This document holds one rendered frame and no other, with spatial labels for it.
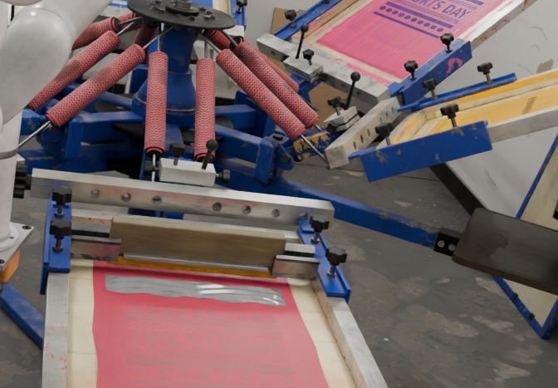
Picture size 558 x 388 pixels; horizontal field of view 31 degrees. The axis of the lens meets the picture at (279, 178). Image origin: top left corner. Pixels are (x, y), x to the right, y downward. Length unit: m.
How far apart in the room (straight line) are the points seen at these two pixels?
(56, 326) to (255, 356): 0.36
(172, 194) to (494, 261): 0.81
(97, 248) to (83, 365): 0.35
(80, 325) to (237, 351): 0.29
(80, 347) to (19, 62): 0.55
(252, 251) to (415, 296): 2.47
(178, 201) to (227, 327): 0.44
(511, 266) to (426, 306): 1.92
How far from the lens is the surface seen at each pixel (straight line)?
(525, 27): 5.33
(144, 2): 2.80
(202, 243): 2.04
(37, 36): 1.47
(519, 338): 4.39
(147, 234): 2.02
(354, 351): 1.86
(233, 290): 2.03
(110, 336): 1.83
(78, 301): 1.92
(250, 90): 2.63
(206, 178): 2.29
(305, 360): 1.86
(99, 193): 2.25
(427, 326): 4.25
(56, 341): 1.73
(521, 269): 2.52
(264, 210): 2.29
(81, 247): 2.02
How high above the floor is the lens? 1.88
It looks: 20 degrees down
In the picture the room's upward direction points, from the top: 12 degrees clockwise
